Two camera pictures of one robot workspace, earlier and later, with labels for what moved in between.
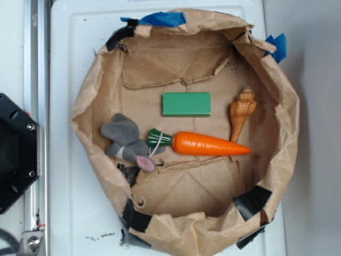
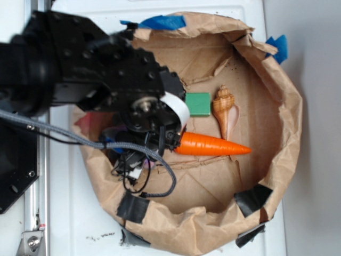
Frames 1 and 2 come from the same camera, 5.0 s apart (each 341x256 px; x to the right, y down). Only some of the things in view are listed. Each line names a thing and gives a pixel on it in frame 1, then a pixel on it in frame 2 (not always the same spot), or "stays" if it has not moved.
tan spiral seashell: [240, 111] to [226, 111]
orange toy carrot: [196, 143] stays
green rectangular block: [188, 104] stays
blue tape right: [279, 42] stays
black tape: [133, 218] to [132, 208]
